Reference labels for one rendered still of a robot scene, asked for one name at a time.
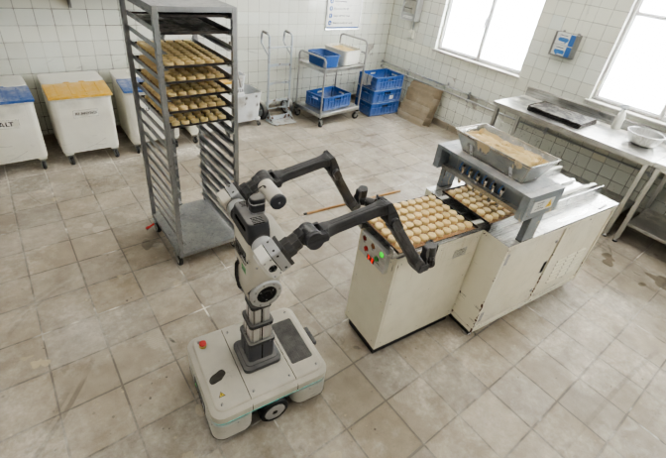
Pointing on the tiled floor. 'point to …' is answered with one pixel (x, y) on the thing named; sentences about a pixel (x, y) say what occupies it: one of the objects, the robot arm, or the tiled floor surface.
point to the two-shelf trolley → (324, 84)
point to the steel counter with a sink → (613, 141)
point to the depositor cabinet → (525, 259)
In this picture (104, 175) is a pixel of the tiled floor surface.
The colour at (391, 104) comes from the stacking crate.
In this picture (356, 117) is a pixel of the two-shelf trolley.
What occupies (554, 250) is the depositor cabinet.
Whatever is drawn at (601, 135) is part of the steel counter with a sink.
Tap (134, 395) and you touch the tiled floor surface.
